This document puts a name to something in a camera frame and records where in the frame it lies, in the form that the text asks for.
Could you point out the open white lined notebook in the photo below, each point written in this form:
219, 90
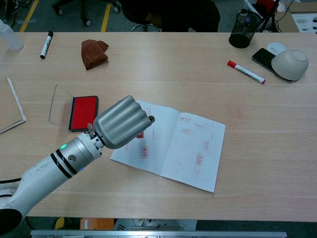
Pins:
188, 153

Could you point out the black tripod stand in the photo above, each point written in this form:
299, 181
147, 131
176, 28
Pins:
268, 17

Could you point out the red ink pad clear lid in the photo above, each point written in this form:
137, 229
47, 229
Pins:
83, 111

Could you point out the translucent plastic bottle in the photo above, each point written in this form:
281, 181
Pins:
11, 39

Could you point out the orange box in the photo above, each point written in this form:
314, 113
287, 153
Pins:
96, 223

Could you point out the beige upturned bowl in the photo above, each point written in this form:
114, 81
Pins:
289, 65

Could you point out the black mesh pen holder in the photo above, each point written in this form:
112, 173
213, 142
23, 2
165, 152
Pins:
241, 34

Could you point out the black capped whiteboard marker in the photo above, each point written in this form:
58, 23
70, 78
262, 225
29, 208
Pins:
46, 45

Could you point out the black office chair base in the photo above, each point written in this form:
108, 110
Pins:
85, 10

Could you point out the red capped whiteboard marker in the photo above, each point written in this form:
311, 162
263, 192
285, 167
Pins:
245, 72

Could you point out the black smartphone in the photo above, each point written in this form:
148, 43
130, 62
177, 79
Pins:
262, 57

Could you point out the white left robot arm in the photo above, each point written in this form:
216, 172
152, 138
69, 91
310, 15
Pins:
44, 178

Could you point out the red white stamp block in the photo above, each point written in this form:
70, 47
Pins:
140, 135

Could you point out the person in black clothing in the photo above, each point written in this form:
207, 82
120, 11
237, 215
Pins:
193, 15

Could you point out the brown folded cloth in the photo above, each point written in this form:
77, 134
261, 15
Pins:
92, 54

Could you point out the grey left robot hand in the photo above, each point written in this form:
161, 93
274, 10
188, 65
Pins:
119, 124

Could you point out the white round coaster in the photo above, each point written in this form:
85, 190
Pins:
275, 46

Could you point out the cardboard box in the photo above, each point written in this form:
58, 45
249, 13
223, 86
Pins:
284, 19

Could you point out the aluminium profile rail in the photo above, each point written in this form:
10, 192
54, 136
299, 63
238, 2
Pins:
158, 234

